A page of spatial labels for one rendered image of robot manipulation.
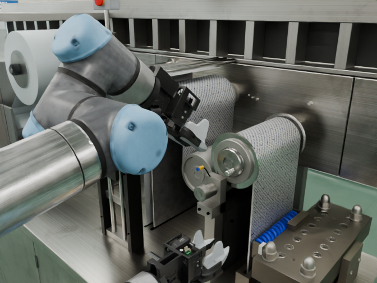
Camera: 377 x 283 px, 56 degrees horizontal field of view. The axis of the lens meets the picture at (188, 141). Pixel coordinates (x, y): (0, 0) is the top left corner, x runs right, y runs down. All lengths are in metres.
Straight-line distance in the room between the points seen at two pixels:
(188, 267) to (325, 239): 0.45
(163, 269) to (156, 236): 0.54
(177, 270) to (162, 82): 0.37
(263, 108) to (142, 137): 0.86
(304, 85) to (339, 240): 0.45
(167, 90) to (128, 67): 0.11
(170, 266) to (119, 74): 0.38
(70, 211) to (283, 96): 0.87
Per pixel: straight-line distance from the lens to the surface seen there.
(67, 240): 1.27
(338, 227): 1.12
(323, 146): 1.14
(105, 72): 0.52
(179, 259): 0.72
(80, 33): 0.50
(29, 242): 1.52
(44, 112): 0.50
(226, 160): 0.89
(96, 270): 1.13
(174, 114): 0.62
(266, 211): 1.00
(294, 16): 1.14
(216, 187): 0.92
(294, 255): 0.97
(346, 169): 1.14
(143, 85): 0.56
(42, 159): 0.36
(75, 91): 0.50
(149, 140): 0.39
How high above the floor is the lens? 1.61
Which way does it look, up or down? 20 degrees down
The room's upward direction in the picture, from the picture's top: straight up
